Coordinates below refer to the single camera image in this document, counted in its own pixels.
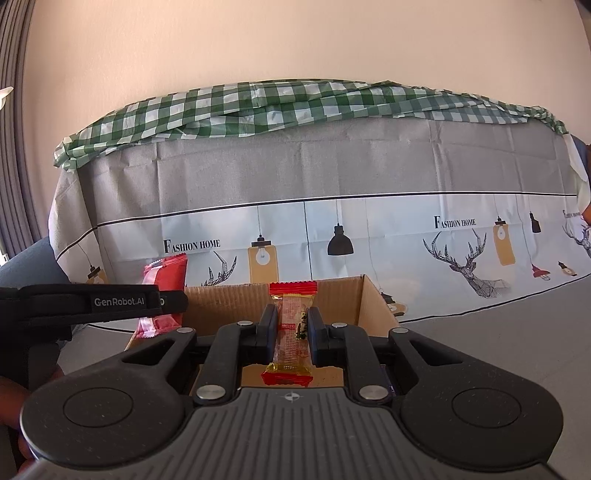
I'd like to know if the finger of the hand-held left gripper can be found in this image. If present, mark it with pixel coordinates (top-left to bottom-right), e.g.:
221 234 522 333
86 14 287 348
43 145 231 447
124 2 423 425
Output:
20 284 189 327

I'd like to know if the clear orange red-ended snack packet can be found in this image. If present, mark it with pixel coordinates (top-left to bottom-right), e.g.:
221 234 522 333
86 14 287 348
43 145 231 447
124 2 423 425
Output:
261 281 319 387

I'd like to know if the green checked cloth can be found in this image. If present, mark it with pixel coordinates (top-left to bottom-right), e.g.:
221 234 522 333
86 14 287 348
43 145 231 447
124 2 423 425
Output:
54 79 568 172

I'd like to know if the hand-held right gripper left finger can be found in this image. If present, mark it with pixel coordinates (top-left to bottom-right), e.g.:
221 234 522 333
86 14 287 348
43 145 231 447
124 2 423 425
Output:
117 304 280 407

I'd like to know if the red snack packet white stripe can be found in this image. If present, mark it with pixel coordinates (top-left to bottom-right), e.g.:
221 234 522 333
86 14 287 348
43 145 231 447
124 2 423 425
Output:
136 259 189 339

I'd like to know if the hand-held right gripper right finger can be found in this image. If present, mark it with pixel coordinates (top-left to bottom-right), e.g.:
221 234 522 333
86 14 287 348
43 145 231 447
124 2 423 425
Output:
307 305 468 406

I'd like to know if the grey white printed sofa cover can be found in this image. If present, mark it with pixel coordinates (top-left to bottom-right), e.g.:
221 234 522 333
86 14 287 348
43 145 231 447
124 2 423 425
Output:
48 115 591 324

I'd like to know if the brown cardboard box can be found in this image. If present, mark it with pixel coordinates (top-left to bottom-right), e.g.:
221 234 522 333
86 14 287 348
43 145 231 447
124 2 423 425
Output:
126 274 403 398

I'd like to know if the person's left hand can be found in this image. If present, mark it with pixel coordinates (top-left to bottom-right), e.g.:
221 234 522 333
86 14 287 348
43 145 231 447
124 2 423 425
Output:
0 364 65 462

